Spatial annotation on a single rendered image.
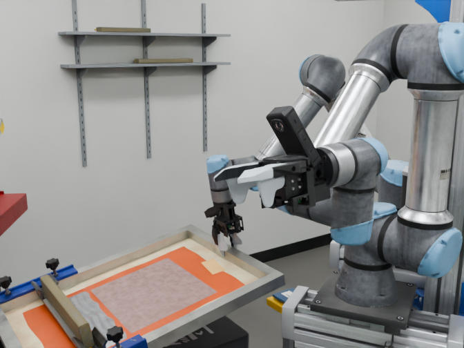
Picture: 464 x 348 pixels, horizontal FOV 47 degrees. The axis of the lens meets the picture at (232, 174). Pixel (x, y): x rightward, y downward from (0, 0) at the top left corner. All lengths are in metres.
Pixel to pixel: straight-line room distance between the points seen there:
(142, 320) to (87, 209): 2.22
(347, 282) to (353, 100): 0.45
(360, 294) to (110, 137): 2.73
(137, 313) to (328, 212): 0.87
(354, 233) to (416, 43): 0.41
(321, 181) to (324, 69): 0.79
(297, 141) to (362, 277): 0.56
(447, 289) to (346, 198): 0.60
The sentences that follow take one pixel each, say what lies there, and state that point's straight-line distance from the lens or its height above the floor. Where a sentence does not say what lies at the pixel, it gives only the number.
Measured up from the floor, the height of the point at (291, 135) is 1.72.
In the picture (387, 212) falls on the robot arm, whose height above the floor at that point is 1.49.
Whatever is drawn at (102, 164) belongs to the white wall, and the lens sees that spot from 3.78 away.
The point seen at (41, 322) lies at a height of 1.02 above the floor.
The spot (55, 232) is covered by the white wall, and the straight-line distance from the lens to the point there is 3.79.
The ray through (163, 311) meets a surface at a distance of 1.68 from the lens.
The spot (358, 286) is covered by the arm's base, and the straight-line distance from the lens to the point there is 1.32.
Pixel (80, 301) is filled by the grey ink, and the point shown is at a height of 1.05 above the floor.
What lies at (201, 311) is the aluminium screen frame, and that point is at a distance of 1.58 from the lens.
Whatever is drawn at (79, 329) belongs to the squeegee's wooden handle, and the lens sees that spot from 1.52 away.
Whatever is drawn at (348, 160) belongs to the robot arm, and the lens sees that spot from 0.91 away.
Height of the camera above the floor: 1.85
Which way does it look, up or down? 13 degrees down
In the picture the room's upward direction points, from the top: straight up
